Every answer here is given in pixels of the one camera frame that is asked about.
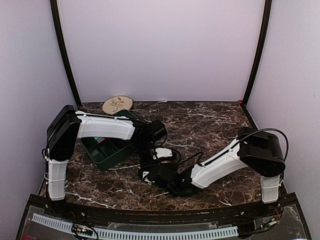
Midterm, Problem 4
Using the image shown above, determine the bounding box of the green plastic divider tray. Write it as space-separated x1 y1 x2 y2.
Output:
76 110 135 171

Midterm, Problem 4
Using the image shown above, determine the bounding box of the pink sock with green patches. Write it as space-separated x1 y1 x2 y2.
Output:
94 137 106 144

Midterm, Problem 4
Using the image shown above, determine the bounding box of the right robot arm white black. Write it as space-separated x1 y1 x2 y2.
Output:
141 127 289 217

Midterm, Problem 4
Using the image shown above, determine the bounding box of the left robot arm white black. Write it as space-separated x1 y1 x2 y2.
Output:
41 105 178 218

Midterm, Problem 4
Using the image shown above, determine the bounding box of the round embroidered plate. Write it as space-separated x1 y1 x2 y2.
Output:
102 96 133 115

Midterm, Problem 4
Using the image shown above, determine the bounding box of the small green circuit board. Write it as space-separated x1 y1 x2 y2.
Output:
71 224 94 236

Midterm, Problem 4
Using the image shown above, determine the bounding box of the black front table rail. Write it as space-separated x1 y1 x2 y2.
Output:
33 195 284 229

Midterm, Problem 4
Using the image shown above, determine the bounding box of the black left frame post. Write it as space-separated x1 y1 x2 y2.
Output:
49 0 82 108

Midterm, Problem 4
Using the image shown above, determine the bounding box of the black frame post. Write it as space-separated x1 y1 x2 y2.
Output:
49 0 82 108
242 0 273 106

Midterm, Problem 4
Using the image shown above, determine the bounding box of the black right frame post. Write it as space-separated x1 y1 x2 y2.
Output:
242 0 273 106

